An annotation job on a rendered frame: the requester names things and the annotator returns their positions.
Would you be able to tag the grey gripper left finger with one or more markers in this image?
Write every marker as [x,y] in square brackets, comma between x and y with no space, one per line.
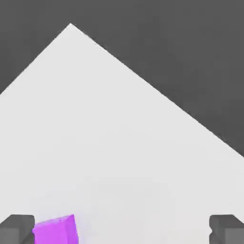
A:
[16,228]

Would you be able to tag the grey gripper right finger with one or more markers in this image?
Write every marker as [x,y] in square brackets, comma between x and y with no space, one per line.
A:
[227,229]

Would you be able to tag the small purple cube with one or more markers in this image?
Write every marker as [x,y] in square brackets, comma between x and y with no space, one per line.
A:
[56,231]

